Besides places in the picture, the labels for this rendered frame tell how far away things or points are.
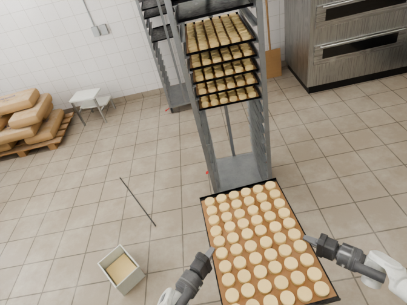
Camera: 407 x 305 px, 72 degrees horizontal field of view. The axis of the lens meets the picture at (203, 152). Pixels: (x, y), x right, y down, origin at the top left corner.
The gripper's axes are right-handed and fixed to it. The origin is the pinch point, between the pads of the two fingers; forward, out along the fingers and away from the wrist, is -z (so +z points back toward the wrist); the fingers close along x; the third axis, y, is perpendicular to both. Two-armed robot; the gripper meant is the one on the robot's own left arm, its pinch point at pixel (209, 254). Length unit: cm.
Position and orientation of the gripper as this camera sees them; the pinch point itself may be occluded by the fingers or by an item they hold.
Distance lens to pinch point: 124.4
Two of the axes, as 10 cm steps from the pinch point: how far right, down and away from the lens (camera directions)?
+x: -1.9, -7.5, -6.4
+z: -5.7, 6.1, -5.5
